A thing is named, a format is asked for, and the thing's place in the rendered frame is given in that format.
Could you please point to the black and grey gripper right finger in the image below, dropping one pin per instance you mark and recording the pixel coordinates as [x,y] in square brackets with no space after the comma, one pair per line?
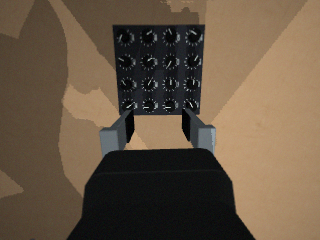
[199,134]

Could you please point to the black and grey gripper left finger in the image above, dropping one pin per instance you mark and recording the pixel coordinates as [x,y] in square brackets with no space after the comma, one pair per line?
[115,137]

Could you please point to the black knob box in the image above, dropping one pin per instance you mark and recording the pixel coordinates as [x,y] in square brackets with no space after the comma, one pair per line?
[147,81]

